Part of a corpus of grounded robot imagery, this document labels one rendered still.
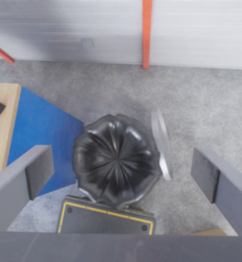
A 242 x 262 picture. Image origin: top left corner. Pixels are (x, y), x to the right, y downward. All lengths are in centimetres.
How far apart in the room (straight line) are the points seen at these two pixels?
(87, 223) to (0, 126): 89
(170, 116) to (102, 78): 75
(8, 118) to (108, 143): 55
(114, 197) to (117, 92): 106
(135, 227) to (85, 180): 55
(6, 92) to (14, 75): 131
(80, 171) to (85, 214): 47
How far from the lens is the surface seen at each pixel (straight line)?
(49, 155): 16
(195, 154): 16
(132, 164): 116
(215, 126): 181
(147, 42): 152
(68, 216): 152
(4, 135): 96
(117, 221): 144
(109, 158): 118
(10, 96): 99
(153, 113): 126
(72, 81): 197
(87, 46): 165
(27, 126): 105
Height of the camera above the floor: 168
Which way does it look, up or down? 79 degrees down
